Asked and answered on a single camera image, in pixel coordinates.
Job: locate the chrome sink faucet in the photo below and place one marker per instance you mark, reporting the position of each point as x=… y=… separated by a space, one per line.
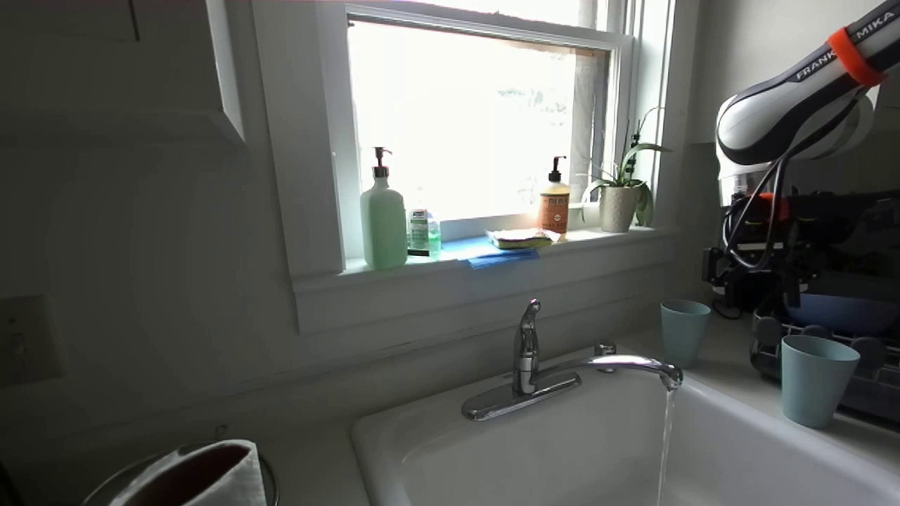
x=628 y=365

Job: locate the teal plastic cup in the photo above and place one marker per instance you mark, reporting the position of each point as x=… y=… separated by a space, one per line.
x=683 y=334
x=815 y=380

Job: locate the small green jar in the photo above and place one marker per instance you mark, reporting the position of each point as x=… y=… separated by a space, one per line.
x=422 y=235

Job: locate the amber soap pump bottle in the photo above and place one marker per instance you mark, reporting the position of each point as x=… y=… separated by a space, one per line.
x=555 y=213

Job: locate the paper towel roll on holder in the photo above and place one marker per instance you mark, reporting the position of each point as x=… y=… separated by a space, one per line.
x=200 y=480

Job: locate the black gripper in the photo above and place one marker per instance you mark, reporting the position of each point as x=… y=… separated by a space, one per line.
x=763 y=235

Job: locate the blue bowl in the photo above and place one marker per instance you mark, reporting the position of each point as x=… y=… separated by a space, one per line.
x=859 y=313

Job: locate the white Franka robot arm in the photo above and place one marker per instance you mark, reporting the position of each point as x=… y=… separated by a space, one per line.
x=796 y=102

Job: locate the chrome sink sprayer cap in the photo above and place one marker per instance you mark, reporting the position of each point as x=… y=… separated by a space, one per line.
x=606 y=348

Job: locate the dark dish drying rack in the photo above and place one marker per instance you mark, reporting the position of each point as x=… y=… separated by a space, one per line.
x=876 y=390

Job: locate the blue cloth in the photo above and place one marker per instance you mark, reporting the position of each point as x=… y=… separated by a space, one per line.
x=488 y=255

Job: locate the white framed window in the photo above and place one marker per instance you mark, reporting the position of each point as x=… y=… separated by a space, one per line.
x=468 y=115

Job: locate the black countertop appliance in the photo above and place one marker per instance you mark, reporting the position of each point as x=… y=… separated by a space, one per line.
x=862 y=235

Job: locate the green soap pump bottle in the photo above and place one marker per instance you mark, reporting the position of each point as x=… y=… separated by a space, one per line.
x=384 y=230

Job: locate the orchid in white pot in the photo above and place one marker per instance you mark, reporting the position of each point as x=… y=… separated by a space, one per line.
x=616 y=210

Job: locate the white ceramic sink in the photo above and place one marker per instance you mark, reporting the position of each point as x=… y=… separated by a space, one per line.
x=564 y=459

